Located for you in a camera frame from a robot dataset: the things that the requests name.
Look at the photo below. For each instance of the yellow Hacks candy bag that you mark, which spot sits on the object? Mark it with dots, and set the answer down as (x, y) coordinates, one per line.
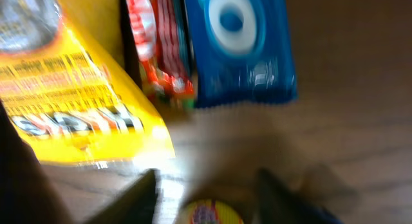
(64, 89)

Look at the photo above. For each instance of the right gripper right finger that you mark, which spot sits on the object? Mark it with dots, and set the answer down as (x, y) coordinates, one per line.
(277, 204)

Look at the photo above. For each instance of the blue Oreo cookie pack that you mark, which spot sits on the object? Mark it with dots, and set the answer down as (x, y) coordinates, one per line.
(242, 51)

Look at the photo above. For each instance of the red striped candy pack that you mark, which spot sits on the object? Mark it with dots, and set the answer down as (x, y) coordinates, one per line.
(158, 28)

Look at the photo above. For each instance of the yellow round candy tub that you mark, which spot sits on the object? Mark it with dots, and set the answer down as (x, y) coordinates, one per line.
(208, 211)

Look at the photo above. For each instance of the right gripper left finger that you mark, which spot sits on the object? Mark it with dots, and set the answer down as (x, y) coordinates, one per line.
(136, 205)

